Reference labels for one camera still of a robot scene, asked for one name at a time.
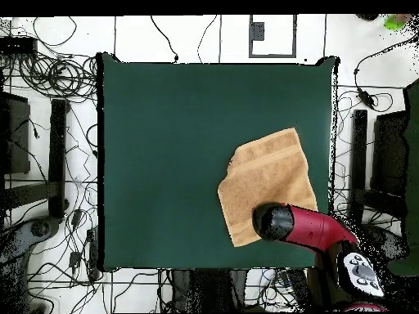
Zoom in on tan terry towel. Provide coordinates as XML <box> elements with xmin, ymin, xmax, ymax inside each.
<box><xmin>217</xmin><ymin>127</ymin><xmax>318</xmax><ymax>248</ymax></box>

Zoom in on black flat panel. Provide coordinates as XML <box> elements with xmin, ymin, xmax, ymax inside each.
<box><xmin>371</xmin><ymin>110</ymin><xmax>408</xmax><ymax>197</ymax></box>

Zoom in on dark green table cloth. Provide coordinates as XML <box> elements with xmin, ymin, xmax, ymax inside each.
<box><xmin>96</xmin><ymin>52</ymin><xmax>340</xmax><ymax>272</ymax></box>

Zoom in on black power strip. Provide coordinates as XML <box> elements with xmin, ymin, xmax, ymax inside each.
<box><xmin>87</xmin><ymin>228</ymin><xmax>103</xmax><ymax>282</ymax></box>
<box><xmin>287</xmin><ymin>268</ymin><xmax>310</xmax><ymax>303</ymax></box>

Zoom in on small dark grey square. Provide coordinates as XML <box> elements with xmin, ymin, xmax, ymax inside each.
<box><xmin>250</xmin><ymin>21</ymin><xmax>265</xmax><ymax>42</ymax></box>

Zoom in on black upright bar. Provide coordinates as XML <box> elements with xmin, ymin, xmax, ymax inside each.
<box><xmin>47</xmin><ymin>97</ymin><xmax>70</xmax><ymax>219</ymax></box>
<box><xmin>348</xmin><ymin>109</ymin><xmax>368</xmax><ymax>225</ymax></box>

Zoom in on black horizontal beam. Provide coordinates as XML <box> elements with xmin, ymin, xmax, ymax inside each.
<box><xmin>351</xmin><ymin>187</ymin><xmax>407</xmax><ymax>218</ymax></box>
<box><xmin>2</xmin><ymin>181</ymin><xmax>61</xmax><ymax>210</ymax></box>

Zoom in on dark grey stand base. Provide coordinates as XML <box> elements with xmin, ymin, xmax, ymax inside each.
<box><xmin>0</xmin><ymin>217</ymin><xmax>61</xmax><ymax>266</ymax></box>
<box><xmin>358</xmin><ymin>223</ymin><xmax>408</xmax><ymax>262</ymax></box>

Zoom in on black square cabinet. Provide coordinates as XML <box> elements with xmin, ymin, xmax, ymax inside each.
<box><xmin>0</xmin><ymin>91</ymin><xmax>31</xmax><ymax>176</ymax></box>

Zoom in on dark green cloth cover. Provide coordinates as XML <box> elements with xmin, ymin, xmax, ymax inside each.
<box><xmin>387</xmin><ymin>77</ymin><xmax>419</xmax><ymax>277</ymax></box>

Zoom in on bright green round object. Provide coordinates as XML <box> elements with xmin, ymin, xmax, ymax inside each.
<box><xmin>384</xmin><ymin>14</ymin><xmax>407</xmax><ymax>31</ymax></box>

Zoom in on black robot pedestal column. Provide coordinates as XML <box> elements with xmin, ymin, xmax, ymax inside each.
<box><xmin>169</xmin><ymin>269</ymin><xmax>249</xmax><ymax>313</ymax></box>

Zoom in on black cable with plug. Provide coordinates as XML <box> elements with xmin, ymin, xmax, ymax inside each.
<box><xmin>150</xmin><ymin>15</ymin><xmax>180</xmax><ymax>63</ymax></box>

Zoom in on grey square frame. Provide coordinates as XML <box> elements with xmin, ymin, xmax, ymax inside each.
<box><xmin>248</xmin><ymin>14</ymin><xmax>298</xmax><ymax>59</ymax></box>

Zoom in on black cable with adapter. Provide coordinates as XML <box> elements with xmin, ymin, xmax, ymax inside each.
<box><xmin>353</xmin><ymin>34</ymin><xmax>419</xmax><ymax>110</ymax></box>

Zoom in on coiled black cables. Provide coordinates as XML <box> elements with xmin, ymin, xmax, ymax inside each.
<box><xmin>17</xmin><ymin>53</ymin><xmax>98</xmax><ymax>101</ymax></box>

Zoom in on black switch box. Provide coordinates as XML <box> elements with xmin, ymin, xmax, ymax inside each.
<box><xmin>0</xmin><ymin>35</ymin><xmax>38</xmax><ymax>56</ymax></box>

